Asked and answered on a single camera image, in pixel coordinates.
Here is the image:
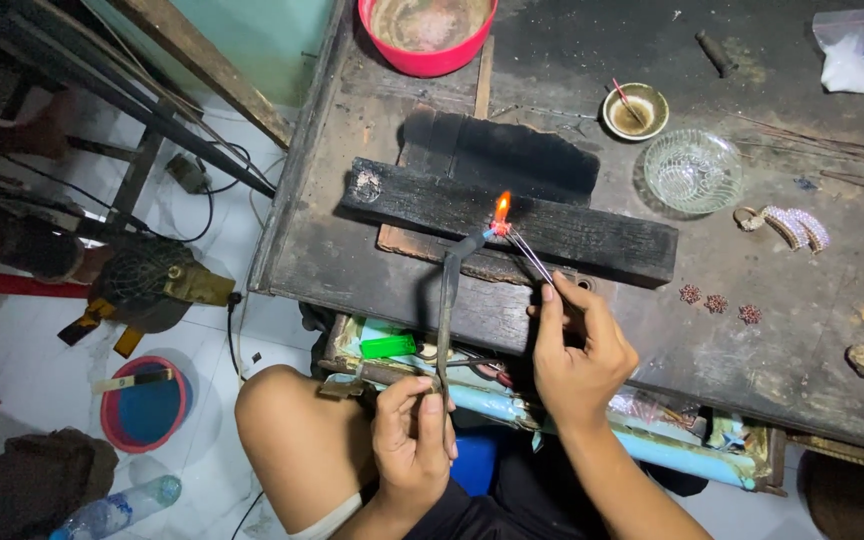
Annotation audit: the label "red plastic basin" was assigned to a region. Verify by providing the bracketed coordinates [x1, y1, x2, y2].
[357, 0, 500, 79]

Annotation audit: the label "flat wooden stick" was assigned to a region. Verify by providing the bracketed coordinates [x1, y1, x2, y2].
[91, 366, 177, 396]

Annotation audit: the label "dark metal soldering torch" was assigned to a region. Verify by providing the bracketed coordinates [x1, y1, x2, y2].
[432, 227, 498, 399]

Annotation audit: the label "thin metal tweezers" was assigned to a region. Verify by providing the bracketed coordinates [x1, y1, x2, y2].
[505, 228, 562, 291]

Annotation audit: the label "grey power adapter with cable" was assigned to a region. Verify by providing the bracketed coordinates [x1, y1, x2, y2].
[164, 141, 253, 245]

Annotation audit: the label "person's left leg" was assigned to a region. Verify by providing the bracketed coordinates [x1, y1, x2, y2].
[234, 364, 382, 540]

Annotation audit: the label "charred black wooden block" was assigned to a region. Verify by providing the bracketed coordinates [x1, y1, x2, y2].
[339, 156, 680, 291]

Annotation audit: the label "clear plastic water bottle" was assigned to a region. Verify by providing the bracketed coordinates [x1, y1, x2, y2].
[48, 474, 183, 540]

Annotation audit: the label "leaning wooden plank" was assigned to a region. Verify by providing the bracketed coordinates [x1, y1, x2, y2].
[108, 0, 296, 150]

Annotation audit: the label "dark metal rods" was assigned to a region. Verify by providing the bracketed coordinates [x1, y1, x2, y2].
[0, 3, 278, 200]

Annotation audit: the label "blue plastic stool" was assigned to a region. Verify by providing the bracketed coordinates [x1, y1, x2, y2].
[449, 430, 498, 498]

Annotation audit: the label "plastic bag of white powder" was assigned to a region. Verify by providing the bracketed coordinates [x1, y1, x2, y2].
[811, 8, 864, 96]

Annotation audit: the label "clear cut glass bowl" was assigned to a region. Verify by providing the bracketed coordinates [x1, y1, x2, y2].
[642, 128, 744, 216]

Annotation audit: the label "black cylindrical tool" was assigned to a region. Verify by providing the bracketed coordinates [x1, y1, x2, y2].
[693, 29, 740, 79]

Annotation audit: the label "cluttered open drawer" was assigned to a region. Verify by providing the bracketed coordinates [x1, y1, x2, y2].
[318, 313, 790, 498]

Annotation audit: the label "burnt wooden board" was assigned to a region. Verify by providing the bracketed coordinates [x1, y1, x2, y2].
[376, 103, 603, 288]

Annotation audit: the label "small ceramic bowl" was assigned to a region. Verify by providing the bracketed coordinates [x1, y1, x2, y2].
[601, 81, 671, 142]

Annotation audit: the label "person's left hand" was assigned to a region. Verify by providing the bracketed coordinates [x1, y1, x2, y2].
[370, 374, 460, 513]

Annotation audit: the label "person's right hand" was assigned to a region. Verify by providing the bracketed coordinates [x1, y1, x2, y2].
[525, 270, 640, 436]

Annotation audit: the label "red handled small brush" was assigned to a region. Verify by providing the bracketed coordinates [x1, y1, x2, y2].
[611, 77, 648, 127]

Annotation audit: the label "dark foot bellows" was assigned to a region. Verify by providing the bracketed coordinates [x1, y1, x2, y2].
[56, 238, 237, 359]

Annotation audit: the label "green lighter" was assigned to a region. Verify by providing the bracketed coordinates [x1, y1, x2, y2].
[358, 333, 419, 360]

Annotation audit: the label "brown cloth bag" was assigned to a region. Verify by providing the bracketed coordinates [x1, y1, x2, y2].
[0, 427, 120, 540]

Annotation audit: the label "blue bucket with red rim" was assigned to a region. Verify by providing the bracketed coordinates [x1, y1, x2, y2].
[99, 355, 195, 455]

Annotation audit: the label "pearl studded bangles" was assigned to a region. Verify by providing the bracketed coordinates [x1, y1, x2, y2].
[732, 204, 831, 255]

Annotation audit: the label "bundle of thin metal wires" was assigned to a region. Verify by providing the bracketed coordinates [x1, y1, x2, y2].
[728, 111, 864, 202]

